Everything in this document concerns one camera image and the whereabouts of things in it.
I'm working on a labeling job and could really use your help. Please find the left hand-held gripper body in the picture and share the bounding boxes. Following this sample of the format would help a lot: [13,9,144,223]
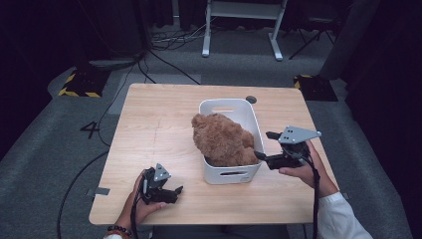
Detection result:
[141,162,179,205]

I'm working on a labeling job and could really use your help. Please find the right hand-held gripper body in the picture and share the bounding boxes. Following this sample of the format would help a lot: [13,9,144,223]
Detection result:
[266,124,322,171]

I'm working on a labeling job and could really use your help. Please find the brown plush teddy bear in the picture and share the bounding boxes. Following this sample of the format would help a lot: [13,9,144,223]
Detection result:
[191,113,261,167]

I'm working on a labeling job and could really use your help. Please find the white plastic storage bin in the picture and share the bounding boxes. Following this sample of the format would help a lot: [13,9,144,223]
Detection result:
[198,98,267,185]

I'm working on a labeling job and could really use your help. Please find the person's left hand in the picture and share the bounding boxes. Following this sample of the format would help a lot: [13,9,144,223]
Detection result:
[114,168,168,231]

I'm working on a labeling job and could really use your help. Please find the person's right hand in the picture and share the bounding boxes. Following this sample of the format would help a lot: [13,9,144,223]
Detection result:
[278,140,339,199]

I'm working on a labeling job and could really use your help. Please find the person's legs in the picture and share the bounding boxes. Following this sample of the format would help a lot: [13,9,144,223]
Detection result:
[151,224,291,239]

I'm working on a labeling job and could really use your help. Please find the grey tape strip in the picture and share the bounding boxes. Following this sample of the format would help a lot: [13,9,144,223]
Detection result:
[86,186,111,197]

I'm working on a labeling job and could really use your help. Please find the black tripod stand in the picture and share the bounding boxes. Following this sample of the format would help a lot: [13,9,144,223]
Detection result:
[288,16,336,61]

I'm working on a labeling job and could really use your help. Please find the grey curtain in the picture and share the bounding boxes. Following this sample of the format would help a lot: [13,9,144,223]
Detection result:
[318,0,382,82]

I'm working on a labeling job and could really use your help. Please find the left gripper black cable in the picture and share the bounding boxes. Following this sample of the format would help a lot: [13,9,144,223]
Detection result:
[129,175,147,239]

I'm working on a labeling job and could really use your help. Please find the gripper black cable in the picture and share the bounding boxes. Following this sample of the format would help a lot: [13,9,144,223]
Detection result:
[303,154,321,239]
[129,175,147,239]

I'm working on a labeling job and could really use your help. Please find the yellow black striped base plate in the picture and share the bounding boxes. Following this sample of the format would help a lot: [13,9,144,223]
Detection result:
[57,68,111,100]
[293,74,339,103]

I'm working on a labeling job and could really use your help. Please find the beaded bracelets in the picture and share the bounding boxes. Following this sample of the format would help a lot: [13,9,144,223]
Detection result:
[105,224,133,239]

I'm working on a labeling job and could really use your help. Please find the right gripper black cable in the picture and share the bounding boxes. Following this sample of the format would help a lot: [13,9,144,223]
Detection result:
[303,154,321,239]

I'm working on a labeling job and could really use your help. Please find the black floor cable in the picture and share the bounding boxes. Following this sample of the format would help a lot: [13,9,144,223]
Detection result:
[55,49,148,239]

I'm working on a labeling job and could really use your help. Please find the white metal stand frame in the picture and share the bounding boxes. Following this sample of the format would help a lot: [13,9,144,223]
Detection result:
[201,0,289,62]

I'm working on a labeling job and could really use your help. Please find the bundle of floor cables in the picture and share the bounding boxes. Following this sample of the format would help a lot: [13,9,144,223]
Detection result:
[150,19,208,53]

